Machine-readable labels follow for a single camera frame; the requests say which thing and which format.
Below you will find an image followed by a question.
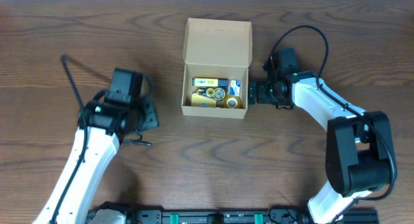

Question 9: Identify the orange black correction tape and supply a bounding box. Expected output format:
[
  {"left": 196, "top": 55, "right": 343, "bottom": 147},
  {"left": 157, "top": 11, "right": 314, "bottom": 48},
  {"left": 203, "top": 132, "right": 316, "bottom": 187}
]
[{"left": 194, "top": 87, "right": 226, "bottom": 101}]

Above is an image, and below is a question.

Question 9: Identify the yellow clear tape roll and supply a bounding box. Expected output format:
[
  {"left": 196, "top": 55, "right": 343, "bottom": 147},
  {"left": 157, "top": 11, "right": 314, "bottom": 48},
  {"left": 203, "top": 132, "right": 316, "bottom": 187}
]
[{"left": 223, "top": 95, "right": 242, "bottom": 109}]

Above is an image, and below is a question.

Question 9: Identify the brown cardboard box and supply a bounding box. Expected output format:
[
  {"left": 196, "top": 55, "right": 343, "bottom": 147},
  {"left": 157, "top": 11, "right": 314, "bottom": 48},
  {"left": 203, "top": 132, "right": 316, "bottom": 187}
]
[{"left": 181, "top": 18, "right": 252, "bottom": 119}]

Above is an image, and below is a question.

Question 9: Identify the black mounting rail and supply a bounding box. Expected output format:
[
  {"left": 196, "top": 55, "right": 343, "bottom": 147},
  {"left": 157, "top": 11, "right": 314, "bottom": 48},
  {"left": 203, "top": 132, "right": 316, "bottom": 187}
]
[{"left": 85, "top": 201, "right": 380, "bottom": 224}]

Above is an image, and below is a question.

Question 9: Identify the blue white staples box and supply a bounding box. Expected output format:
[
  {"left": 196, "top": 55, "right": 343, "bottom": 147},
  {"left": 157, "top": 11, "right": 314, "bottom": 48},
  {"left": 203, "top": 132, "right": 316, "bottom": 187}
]
[{"left": 229, "top": 80, "right": 241, "bottom": 96}]

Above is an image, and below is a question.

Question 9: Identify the yellow spiral notepad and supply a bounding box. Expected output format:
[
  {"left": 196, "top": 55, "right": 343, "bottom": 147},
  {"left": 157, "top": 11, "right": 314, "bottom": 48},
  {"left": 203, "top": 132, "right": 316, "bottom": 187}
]
[{"left": 191, "top": 93, "right": 217, "bottom": 107}]

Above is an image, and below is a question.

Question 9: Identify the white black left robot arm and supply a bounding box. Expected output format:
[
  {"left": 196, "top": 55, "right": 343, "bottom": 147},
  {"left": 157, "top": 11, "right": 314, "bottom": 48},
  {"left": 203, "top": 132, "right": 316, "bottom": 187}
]
[{"left": 35, "top": 95, "right": 159, "bottom": 223}]

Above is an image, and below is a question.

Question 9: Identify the yellow highlighter marker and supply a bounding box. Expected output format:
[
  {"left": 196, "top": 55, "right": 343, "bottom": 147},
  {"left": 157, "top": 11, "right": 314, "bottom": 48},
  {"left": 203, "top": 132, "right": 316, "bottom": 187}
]
[{"left": 192, "top": 78, "right": 228, "bottom": 87}]

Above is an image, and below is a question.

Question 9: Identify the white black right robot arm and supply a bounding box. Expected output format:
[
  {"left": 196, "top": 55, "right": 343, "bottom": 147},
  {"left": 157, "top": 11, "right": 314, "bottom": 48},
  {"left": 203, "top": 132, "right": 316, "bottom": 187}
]
[{"left": 248, "top": 73, "right": 397, "bottom": 223}]

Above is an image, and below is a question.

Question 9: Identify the black pen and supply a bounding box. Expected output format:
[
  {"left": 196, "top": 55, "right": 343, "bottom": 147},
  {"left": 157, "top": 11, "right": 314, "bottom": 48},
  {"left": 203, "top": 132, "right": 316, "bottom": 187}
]
[{"left": 122, "top": 139, "right": 152, "bottom": 146}]

